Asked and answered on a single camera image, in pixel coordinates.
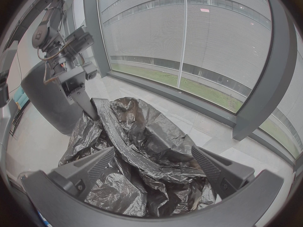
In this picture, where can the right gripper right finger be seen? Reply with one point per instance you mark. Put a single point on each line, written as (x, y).
(224, 174)

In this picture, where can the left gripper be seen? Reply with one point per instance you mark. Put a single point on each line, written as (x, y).
(71, 81)

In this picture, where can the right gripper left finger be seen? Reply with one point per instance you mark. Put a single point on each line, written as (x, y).
(78, 171)

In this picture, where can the black plastic bag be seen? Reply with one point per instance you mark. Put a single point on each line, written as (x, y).
(146, 136)

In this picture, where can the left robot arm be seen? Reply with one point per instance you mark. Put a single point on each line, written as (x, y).
(41, 35)

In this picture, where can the window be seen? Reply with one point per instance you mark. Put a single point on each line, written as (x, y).
(213, 44)

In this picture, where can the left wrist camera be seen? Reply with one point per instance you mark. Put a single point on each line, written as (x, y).
(89, 72)

